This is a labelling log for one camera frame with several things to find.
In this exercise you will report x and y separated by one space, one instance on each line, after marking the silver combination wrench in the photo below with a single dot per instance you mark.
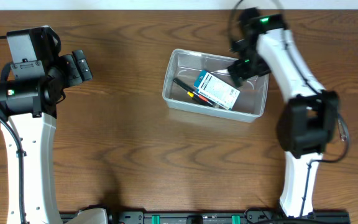
341 129

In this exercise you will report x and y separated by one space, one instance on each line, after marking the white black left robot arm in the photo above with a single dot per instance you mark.
31 87

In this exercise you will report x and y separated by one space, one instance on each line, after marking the yellow black small screwdriver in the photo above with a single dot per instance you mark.
197 99

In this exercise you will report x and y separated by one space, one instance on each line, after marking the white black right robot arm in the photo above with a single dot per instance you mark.
306 124

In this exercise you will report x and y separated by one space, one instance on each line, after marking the blue white packaged tool card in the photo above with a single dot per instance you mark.
216 90

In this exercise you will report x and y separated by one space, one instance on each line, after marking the black handled metal tool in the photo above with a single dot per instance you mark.
191 89

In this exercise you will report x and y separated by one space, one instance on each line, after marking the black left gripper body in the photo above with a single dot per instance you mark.
68 76

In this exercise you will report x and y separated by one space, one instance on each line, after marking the clear plastic container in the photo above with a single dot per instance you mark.
186 65

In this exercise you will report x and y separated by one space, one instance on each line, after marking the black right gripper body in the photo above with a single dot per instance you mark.
247 68

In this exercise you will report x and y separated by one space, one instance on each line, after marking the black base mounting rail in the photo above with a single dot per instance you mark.
252 215

